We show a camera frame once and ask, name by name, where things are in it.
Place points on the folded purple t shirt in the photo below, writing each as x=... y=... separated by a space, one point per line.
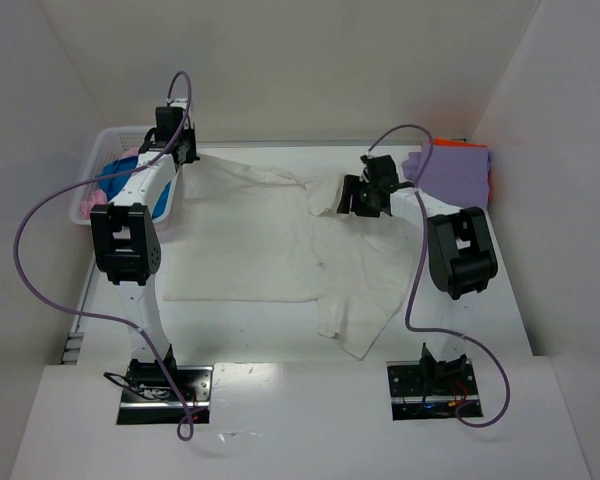
x=457 y=176

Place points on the blue t shirt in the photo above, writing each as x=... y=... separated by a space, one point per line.
x=113 y=187

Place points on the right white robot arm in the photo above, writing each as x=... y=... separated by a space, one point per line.
x=456 y=253

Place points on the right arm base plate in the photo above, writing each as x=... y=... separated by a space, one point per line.
x=414 y=398

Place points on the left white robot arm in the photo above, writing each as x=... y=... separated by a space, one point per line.
x=127 y=247

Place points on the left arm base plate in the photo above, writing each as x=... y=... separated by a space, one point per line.
x=155 y=403

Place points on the folded orange t shirt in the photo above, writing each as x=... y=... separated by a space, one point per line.
x=448 y=143

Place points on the pink t shirt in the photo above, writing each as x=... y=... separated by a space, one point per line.
x=98 y=197

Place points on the white t shirt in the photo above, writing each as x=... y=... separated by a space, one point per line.
x=264 y=234

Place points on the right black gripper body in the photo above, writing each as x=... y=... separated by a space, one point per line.
x=362 y=195

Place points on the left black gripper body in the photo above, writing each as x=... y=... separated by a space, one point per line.
x=183 y=151

